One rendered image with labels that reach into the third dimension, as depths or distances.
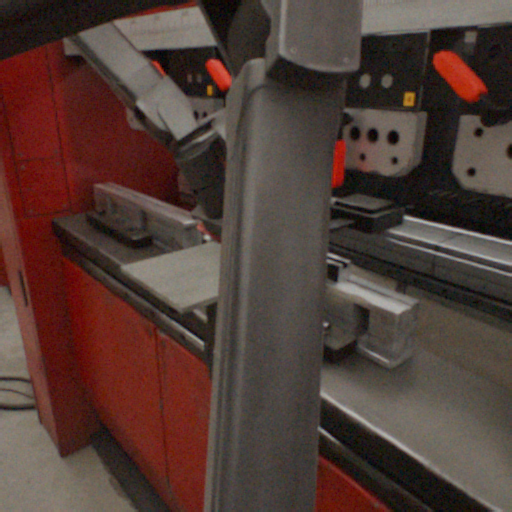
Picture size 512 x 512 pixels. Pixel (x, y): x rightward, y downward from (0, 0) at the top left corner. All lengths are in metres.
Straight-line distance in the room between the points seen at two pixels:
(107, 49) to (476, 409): 0.66
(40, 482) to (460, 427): 1.49
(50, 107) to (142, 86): 0.85
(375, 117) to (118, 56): 0.34
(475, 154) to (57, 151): 1.18
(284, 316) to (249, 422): 0.05
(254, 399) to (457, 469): 0.40
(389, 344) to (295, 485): 0.47
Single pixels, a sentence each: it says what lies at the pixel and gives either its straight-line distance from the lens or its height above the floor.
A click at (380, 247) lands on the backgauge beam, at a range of 1.00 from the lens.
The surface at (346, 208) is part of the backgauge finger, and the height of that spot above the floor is 1.02.
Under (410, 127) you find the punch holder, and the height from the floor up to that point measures 1.22.
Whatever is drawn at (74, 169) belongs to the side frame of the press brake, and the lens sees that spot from 1.51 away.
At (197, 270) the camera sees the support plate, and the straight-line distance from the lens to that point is 0.71.
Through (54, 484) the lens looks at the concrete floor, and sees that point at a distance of 1.85.
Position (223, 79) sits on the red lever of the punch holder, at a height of 1.27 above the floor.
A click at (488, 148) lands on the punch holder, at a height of 1.21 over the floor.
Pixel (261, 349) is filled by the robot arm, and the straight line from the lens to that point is 0.24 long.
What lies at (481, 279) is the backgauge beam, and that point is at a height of 0.94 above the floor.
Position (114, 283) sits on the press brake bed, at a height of 0.81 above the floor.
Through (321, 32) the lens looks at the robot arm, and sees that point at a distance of 0.24.
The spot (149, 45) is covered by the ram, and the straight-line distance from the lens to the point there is 1.06.
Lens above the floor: 1.28
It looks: 22 degrees down
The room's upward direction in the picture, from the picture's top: straight up
